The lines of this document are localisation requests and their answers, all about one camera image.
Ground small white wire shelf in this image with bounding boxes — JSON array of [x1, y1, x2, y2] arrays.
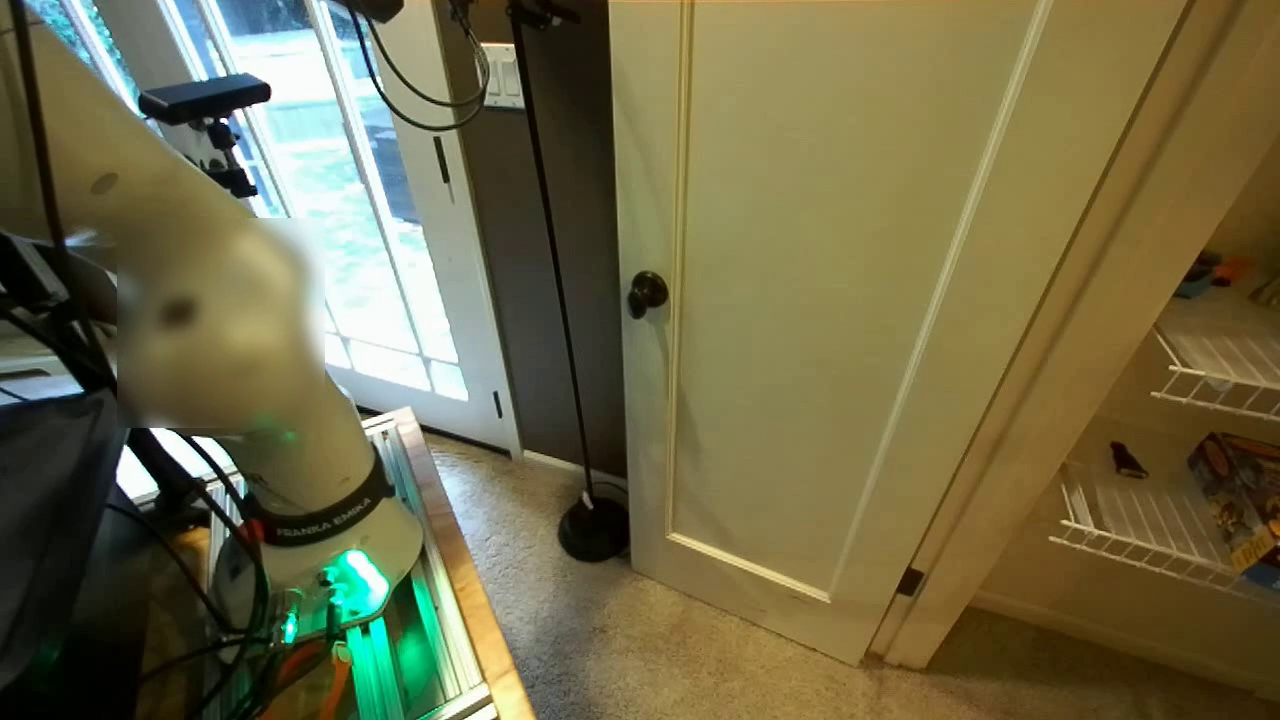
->
[[1147, 283, 1280, 430]]

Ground black floor lamp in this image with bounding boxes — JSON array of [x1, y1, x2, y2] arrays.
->
[[504, 0, 636, 569]]

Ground white panel door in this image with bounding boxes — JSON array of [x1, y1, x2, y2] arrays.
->
[[607, 0, 1190, 669]]

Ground orange cable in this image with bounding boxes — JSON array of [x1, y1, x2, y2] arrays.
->
[[271, 635, 354, 720]]

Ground black cables at robot base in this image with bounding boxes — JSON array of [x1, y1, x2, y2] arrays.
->
[[0, 0, 291, 720]]

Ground black robot arm cables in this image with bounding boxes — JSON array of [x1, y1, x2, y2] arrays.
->
[[333, 0, 497, 136]]

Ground black stereo camera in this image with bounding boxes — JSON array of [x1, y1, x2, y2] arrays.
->
[[135, 73, 275, 133]]

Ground orange and blue shelf items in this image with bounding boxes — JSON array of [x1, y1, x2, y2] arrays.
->
[[1173, 247, 1256, 304]]

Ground black metal frame strut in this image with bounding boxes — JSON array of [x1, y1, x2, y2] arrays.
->
[[37, 312, 215, 532]]

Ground white door frame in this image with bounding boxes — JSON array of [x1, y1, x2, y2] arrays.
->
[[863, 0, 1280, 674]]

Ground small dark shelf item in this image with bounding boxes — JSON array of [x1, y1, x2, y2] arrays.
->
[[1109, 438, 1151, 486]]

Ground large white wire shelf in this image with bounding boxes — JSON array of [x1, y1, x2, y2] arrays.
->
[[1049, 472, 1280, 605]]

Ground white glass french door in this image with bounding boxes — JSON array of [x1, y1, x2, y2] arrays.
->
[[22, 0, 525, 455]]

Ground colourful printed box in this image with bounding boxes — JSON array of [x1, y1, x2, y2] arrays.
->
[[1185, 430, 1280, 593]]

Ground white wall switch plate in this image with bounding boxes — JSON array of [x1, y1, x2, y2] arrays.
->
[[474, 42, 529, 116]]

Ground black inner door knob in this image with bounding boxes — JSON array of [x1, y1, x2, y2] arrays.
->
[[624, 268, 673, 325]]

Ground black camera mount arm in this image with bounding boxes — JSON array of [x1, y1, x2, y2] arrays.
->
[[190, 116, 262, 200]]

